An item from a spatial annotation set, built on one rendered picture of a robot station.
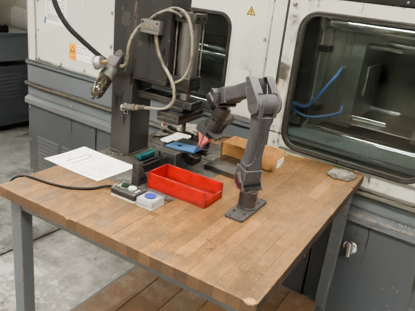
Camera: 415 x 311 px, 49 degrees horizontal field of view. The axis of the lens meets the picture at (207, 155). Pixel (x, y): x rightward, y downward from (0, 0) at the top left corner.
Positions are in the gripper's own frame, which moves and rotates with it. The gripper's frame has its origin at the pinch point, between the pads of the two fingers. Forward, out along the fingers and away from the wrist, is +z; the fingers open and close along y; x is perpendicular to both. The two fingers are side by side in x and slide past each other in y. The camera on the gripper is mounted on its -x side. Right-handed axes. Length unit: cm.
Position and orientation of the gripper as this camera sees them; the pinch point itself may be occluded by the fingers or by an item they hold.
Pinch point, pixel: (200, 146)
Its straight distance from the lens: 179.9
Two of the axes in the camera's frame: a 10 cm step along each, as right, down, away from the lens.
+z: -4.6, 7.2, 5.1
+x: -5.2, 2.5, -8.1
